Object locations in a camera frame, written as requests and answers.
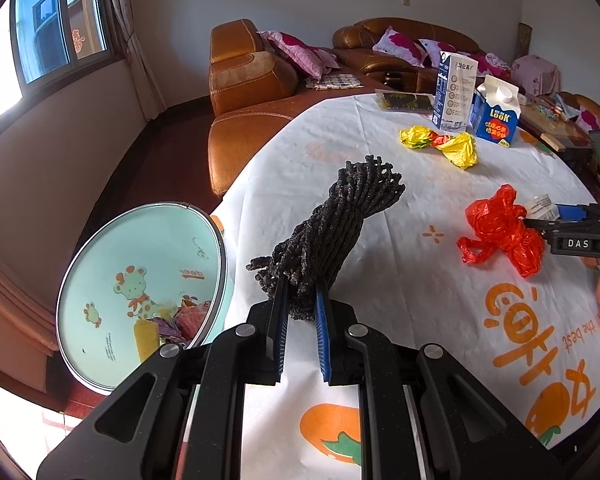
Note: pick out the red plastic bag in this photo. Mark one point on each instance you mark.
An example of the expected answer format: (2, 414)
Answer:
(495, 230)

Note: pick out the pink cloth covered stool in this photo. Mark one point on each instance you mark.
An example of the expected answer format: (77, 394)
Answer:
(535, 72)

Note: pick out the pink floral pillow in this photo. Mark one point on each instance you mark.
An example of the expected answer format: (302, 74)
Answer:
(497, 63)
(437, 51)
(397, 45)
(300, 52)

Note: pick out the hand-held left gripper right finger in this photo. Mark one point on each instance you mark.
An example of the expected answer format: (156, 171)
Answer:
(323, 340)

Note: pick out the blue and white milk carton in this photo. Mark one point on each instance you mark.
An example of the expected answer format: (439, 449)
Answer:
(500, 120)

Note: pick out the brown wooden board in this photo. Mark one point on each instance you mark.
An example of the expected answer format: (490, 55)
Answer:
(525, 40)

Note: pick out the purple foil wrapper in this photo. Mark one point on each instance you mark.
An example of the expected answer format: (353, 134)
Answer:
(168, 330)

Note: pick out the red window decoration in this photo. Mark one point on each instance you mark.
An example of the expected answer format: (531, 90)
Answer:
(78, 41)

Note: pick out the window with grey frame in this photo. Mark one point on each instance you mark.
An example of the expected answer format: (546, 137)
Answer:
(45, 20)

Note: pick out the brown leather sofa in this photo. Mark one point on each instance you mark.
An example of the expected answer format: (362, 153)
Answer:
(360, 52)

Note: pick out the checkered cloth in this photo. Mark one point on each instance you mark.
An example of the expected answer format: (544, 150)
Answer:
(337, 80)

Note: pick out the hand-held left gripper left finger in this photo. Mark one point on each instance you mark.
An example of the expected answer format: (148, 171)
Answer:
(280, 332)

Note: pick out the yellow foil wrapper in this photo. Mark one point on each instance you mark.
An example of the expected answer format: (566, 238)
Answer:
(460, 150)

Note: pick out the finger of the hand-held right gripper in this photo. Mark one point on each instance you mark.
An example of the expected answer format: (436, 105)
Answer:
(570, 211)
(539, 224)

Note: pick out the beige curtain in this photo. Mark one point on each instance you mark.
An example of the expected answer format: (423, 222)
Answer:
(135, 50)

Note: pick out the dark wooden coffee table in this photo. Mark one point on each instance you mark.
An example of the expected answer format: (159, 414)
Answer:
(575, 137)

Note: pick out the pink cellophane wrapper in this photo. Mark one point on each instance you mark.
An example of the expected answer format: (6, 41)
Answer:
(192, 317)

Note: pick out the black and yellow packet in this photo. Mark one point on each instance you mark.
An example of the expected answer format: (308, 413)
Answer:
(405, 101)

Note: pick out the tall white milk carton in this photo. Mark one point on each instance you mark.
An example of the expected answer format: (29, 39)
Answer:
(455, 95)

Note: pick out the brown leather armchair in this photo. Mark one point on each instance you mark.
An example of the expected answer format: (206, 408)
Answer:
(250, 85)

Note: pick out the white printed paper label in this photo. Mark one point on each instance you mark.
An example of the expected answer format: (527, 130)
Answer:
(540, 205)

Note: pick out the yellow sponge piece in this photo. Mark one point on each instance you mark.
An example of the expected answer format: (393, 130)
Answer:
(147, 340)

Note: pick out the brown leather chair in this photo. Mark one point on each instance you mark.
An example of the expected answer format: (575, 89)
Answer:
(587, 101)

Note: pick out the teal cartoon trash bin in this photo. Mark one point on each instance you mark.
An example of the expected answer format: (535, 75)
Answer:
(130, 270)

